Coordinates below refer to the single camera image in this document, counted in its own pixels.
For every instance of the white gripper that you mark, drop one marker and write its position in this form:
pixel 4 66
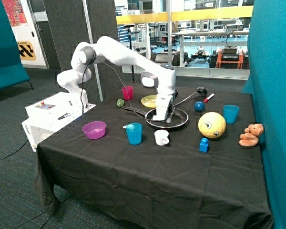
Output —
pixel 163 101

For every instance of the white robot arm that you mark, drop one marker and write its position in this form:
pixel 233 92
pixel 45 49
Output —
pixel 159 76

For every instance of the yellow plastic plate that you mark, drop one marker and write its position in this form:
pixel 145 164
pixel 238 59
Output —
pixel 149 101

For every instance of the white ceramic mug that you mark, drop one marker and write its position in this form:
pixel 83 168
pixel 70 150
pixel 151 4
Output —
pixel 161 137

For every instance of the pink plastic cup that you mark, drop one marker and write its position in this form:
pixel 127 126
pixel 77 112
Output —
pixel 127 92

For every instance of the small dark blue ball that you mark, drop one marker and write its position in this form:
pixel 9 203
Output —
pixel 199 106

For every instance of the black ladle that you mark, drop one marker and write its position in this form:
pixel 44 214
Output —
pixel 199 90

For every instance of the blue plastic cup near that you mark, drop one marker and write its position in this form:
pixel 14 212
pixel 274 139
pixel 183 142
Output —
pixel 134 133

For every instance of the blue plastic cup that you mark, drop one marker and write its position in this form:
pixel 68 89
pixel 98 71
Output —
pixel 230 113
pixel 134 133

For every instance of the red white marker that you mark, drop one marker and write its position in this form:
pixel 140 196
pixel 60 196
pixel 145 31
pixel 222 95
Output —
pixel 208 98

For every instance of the green toy pepper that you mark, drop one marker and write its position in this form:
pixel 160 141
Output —
pixel 120 102

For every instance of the yellow smiley ball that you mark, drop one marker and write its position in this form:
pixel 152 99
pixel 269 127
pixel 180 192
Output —
pixel 212 125

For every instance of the blue toy brick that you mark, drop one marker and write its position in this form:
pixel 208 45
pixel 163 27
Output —
pixel 204 144

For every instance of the black tablecloth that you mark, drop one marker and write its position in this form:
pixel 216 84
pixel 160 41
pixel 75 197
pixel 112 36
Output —
pixel 159 187

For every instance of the blue plastic cup far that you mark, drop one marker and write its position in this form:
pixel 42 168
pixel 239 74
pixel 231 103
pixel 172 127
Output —
pixel 230 113

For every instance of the purple plastic bowl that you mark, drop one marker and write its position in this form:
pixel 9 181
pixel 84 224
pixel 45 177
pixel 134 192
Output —
pixel 94 130

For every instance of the black tripod stand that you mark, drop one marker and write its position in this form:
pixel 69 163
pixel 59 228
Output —
pixel 128 27

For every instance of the brown teddy bear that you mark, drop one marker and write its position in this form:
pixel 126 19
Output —
pixel 251 136

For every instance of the white robot control box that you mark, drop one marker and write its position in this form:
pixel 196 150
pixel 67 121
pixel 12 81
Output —
pixel 50 115

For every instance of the teal sofa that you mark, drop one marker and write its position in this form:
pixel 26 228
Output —
pixel 11 70

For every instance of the black pan with handle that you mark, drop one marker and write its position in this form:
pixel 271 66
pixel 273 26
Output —
pixel 178 117

